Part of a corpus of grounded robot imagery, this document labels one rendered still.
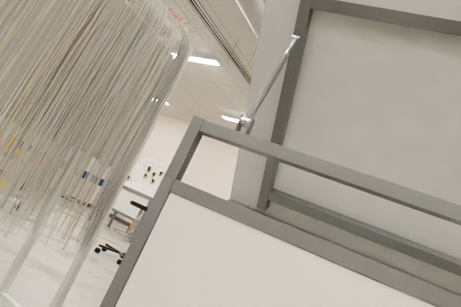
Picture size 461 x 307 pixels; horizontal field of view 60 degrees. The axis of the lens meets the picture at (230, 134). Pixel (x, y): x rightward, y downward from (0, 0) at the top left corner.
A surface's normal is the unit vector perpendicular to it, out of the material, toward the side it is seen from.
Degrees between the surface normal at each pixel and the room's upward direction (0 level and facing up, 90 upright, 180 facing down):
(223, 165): 90
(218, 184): 90
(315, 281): 90
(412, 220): 128
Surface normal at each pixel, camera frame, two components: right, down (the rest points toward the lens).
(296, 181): -0.46, 0.25
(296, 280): -0.26, -0.37
